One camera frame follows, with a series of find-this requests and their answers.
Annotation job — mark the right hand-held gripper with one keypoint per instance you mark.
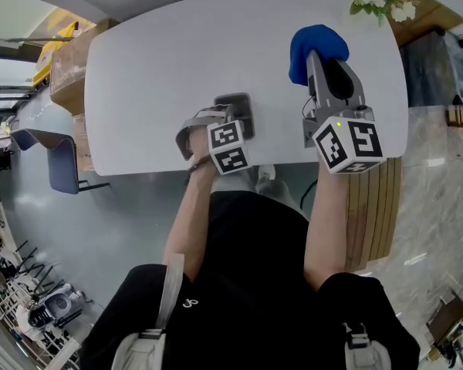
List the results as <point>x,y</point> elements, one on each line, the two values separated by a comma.
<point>351,145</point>

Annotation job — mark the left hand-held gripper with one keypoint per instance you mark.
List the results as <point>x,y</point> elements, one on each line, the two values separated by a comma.
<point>227,145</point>

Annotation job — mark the blue cloth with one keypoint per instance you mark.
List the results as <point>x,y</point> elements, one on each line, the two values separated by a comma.
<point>316,41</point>

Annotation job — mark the person's right forearm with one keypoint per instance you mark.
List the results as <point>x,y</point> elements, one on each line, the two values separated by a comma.
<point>326,237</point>

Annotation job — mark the person's left forearm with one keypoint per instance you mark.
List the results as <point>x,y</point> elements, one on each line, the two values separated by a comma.
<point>189,226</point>

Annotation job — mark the taped cardboard box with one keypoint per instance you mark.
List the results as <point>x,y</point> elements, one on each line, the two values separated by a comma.
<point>83,141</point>

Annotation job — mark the person's left hand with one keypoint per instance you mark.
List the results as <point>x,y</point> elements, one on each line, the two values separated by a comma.
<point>198,146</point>

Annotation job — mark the white shoe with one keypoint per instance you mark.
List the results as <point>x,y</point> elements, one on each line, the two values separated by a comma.
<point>266,172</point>

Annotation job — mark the slatted wooden bench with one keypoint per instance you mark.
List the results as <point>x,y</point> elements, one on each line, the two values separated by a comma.
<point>374,214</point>

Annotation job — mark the person's black shirt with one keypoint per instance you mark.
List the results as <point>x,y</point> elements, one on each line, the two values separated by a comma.
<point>254,283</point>

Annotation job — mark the dark blue chair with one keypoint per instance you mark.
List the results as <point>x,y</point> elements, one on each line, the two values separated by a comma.
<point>61,160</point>

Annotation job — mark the yellow bag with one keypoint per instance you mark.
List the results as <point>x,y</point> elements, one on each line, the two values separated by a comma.
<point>50,60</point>

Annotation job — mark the grey metal pole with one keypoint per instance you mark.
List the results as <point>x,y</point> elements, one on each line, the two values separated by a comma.
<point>38,38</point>

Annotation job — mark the black metal rack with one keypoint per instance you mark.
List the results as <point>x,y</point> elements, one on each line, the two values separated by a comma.
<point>34,268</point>

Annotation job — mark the white grey floor machine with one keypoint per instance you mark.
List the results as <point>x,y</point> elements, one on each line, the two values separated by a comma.
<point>58,305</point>

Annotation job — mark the glass sliding door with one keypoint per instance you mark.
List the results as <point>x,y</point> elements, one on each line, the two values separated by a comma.
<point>4,75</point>

